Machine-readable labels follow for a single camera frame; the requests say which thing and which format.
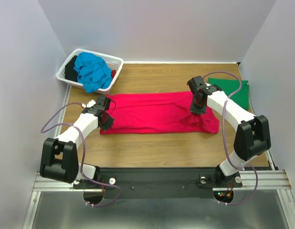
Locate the pink red t shirt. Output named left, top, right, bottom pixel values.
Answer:
left=100, top=91, right=219, bottom=135

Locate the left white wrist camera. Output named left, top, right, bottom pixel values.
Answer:
left=81, top=100, right=96, bottom=109

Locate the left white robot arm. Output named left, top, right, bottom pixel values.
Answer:
left=40, top=96, right=114, bottom=188

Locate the aluminium frame rail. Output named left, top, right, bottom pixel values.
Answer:
left=33, top=86, right=74, bottom=192

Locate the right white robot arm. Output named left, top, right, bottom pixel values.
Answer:
left=187, top=76, right=271, bottom=186

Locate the blue t shirt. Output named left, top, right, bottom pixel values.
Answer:
left=74, top=52, right=112, bottom=93

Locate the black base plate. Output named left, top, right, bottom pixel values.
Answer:
left=73, top=167, right=243, bottom=200

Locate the black garment in basket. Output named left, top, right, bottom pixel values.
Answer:
left=65, top=55, right=78, bottom=82

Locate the white plastic laundry basket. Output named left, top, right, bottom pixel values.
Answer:
left=56, top=49, right=124, bottom=95

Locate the folded green t shirt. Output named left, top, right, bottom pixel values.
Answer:
left=209, top=77, right=249, bottom=111

